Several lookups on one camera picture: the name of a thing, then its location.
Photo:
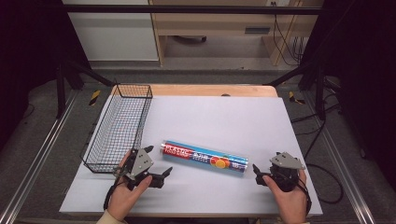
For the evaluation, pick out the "blue foil roll box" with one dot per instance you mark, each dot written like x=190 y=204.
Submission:
x=204 y=158

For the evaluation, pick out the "person's left hand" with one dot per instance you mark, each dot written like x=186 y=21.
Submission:
x=123 y=199

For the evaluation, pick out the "white cabinet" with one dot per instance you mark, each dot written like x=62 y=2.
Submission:
x=115 y=34

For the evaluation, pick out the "aluminium floor rail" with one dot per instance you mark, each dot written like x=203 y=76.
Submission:
x=34 y=161
x=345 y=168

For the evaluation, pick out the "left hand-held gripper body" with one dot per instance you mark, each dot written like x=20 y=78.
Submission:
x=141 y=161

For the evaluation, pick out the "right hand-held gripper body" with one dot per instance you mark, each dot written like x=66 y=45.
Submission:
x=286 y=174

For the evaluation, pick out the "dark curtain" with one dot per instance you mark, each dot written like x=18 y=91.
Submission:
x=364 y=77
x=28 y=56

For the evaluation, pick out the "black metal stand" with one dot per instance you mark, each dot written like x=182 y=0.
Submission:
x=60 y=90
x=319 y=90

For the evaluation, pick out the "white table mat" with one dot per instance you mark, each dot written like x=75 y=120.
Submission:
x=218 y=124

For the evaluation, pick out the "wooden shelf unit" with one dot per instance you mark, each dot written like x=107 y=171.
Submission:
x=218 y=23

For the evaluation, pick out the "person's right hand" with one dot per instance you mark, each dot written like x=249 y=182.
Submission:
x=291 y=205

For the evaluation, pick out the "black horizontal frame bar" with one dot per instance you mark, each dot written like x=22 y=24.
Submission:
x=186 y=9

